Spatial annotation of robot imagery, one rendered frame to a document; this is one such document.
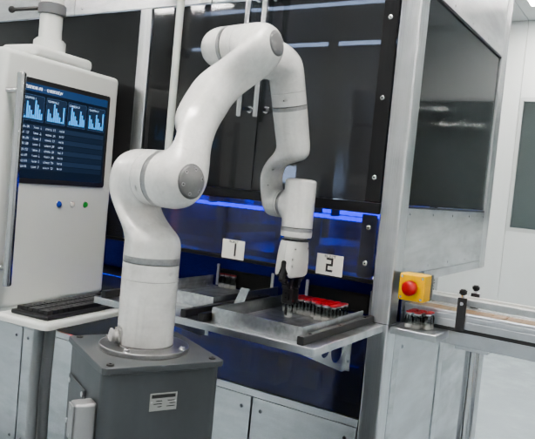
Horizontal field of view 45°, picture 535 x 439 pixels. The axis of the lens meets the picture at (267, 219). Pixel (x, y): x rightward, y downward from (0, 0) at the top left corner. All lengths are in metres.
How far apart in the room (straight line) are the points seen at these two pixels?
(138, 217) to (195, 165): 0.17
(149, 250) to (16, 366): 1.59
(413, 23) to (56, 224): 1.23
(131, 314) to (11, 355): 1.54
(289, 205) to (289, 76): 0.33
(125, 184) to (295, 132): 0.49
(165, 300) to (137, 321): 0.07
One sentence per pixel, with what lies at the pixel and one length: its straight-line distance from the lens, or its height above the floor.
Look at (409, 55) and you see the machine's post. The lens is 1.84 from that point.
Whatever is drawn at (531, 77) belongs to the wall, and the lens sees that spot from 6.51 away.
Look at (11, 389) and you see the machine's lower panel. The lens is 2.90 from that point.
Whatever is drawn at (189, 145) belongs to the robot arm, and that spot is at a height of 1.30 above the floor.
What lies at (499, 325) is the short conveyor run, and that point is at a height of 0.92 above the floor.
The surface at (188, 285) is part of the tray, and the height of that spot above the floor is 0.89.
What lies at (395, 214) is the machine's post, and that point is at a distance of 1.79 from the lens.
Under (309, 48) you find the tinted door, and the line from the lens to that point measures 1.98.
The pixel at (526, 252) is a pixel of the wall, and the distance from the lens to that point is 6.38.
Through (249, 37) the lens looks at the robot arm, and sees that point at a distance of 1.48.
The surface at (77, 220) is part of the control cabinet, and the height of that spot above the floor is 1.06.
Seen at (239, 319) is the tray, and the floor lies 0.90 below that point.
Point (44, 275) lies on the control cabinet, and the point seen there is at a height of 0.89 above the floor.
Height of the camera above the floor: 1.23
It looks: 3 degrees down
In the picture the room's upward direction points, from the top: 5 degrees clockwise
